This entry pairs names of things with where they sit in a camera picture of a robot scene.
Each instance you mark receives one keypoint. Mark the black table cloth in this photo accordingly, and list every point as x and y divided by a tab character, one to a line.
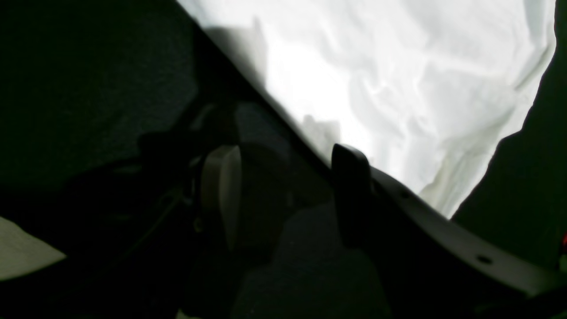
107	107

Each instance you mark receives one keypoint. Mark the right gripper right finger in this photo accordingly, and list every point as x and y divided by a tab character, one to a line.
429	267

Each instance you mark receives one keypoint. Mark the white t-shirt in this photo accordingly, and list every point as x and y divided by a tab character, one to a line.
425	89

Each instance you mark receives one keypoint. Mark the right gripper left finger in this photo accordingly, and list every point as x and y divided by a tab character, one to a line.
216	194

